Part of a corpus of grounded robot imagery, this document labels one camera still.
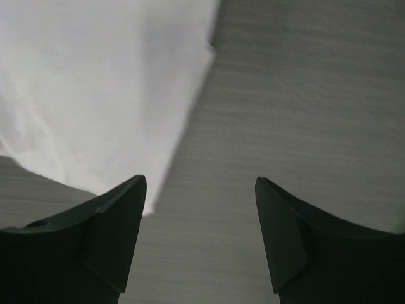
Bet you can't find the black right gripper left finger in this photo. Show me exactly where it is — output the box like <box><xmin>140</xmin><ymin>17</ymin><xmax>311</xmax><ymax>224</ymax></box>
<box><xmin>1</xmin><ymin>175</ymin><xmax>147</xmax><ymax>303</ymax></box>

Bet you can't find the white t-shirt red print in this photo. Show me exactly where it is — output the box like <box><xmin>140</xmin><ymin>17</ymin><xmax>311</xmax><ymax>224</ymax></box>
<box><xmin>1</xmin><ymin>1</ymin><xmax>220</xmax><ymax>215</ymax></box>

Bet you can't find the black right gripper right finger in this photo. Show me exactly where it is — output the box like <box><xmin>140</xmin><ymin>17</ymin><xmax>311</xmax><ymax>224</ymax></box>
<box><xmin>255</xmin><ymin>177</ymin><xmax>404</xmax><ymax>304</ymax></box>

